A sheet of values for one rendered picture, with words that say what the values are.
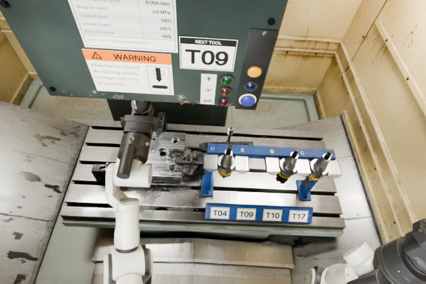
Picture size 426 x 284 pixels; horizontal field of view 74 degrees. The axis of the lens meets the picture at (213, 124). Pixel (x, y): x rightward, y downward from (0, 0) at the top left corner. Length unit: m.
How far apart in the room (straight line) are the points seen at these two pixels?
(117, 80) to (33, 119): 1.37
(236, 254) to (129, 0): 1.15
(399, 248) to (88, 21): 0.71
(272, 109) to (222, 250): 1.07
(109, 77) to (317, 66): 1.60
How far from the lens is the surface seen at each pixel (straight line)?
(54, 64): 0.61
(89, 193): 1.38
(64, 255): 1.62
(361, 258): 0.79
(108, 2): 0.49
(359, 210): 1.55
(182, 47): 0.51
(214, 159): 1.02
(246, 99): 0.58
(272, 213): 1.27
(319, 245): 1.50
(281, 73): 2.00
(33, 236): 1.67
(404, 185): 1.36
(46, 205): 1.71
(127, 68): 0.56
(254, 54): 0.51
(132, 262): 0.90
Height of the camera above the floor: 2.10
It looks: 53 degrees down
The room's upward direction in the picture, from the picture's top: 6 degrees clockwise
